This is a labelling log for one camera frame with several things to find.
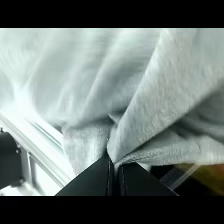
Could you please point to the silver frame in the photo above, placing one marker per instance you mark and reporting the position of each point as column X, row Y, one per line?
column 45, row 150

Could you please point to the grey T-shirt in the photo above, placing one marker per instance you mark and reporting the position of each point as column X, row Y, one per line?
column 133, row 83

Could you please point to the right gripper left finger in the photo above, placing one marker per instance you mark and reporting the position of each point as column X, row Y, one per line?
column 95, row 181

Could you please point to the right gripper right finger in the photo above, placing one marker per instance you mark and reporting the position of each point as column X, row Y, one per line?
column 140, row 183

